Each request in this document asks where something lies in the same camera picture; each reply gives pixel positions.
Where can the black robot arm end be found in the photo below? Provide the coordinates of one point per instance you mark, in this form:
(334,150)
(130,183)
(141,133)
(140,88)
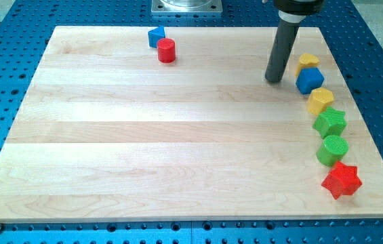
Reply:
(294,11)

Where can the red cylinder block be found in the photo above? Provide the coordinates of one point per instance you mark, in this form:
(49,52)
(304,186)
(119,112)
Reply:
(166,50)

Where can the blue cube block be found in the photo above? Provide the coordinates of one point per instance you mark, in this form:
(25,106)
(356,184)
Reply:
(309,79)

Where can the red star block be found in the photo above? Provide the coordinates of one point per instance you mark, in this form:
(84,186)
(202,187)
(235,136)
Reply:
(342,180)

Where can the light wooden board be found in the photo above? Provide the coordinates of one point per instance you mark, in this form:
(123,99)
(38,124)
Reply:
(107,133)

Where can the green cylinder block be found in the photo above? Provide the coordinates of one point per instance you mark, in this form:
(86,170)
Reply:
(332,149)

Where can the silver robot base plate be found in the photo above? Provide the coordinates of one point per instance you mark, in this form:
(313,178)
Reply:
(186,6)

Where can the yellow hexagon block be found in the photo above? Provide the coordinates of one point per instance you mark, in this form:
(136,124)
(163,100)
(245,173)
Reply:
(318,100)

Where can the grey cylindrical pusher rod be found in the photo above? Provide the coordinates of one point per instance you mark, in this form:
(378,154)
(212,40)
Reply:
(281,50)

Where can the blue perforated table plate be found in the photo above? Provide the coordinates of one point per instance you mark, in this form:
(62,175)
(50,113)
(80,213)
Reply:
(353,31)

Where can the yellow heart block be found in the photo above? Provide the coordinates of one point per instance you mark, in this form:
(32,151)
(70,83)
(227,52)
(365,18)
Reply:
(307,60)

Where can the green star block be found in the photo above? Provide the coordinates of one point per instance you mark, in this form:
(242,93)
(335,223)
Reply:
(330,122)

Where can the blue triangle block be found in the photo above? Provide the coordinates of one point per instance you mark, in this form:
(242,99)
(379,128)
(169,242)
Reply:
(154,35)

